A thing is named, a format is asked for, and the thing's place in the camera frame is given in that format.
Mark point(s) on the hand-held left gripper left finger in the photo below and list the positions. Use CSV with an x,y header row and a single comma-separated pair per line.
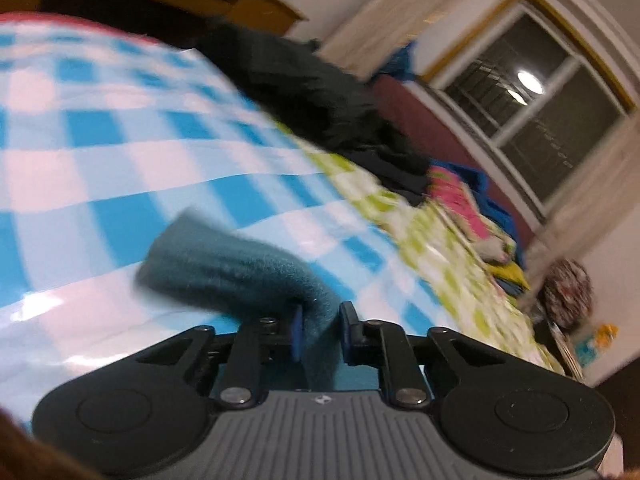
x,y
296,334

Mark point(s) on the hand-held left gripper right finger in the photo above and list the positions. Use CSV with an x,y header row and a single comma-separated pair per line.
x,y
350,332

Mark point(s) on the teal fleece garment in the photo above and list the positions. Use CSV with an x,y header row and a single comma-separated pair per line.
x,y
225,265

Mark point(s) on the green checked bed sheet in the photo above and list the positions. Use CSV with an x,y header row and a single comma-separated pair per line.
x,y
450,280

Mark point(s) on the yellow cloth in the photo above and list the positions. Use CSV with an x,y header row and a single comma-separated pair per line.
x,y
510,275

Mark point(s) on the pink floral quilt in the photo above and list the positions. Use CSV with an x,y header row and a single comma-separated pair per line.
x,y
460,200

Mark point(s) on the pile of colourful bedding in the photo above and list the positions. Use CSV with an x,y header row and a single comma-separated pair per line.
x,y
492,195

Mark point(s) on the dark side table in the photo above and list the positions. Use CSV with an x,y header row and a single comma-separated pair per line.
x,y
555,345

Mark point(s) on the floral cloth bundle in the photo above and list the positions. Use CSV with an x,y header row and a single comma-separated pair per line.
x,y
567,292

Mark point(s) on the maroon bed headboard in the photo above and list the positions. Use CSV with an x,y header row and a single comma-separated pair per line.
x,y
450,130

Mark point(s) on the black jacket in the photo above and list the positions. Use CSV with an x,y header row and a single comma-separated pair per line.
x,y
305,90

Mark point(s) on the yellow blue bottle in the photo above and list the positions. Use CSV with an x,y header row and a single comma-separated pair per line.
x,y
602,337

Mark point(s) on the blue checked bed sheet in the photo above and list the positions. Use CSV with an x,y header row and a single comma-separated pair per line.
x,y
125,135

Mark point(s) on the beige curtain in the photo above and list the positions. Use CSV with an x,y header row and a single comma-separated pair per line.
x,y
590,200
410,5

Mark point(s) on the blue patterned bag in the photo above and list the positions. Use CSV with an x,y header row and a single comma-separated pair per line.
x,y
400,62

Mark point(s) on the barred window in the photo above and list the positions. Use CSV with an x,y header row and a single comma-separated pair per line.
x,y
540,110

